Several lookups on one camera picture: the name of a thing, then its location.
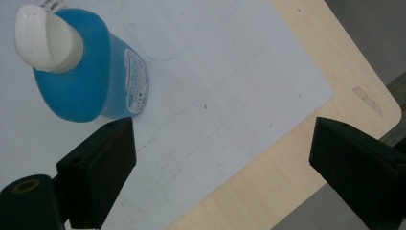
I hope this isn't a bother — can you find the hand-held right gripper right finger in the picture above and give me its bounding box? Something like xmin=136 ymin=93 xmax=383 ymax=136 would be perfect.
xmin=308 ymin=116 xmax=406 ymax=230

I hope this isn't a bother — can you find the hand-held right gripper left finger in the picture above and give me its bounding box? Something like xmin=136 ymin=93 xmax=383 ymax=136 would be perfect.
xmin=56 ymin=116 xmax=138 ymax=230

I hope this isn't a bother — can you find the blue bottle with white cap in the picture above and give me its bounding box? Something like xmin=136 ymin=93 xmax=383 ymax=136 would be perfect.
xmin=13 ymin=3 xmax=150 ymax=124

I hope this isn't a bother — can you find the grey gridded floor mat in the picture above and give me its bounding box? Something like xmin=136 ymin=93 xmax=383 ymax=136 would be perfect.
xmin=379 ymin=71 xmax=406 ymax=148

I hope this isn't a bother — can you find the white table mat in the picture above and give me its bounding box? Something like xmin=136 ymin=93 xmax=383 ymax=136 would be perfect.
xmin=0 ymin=0 xmax=335 ymax=230

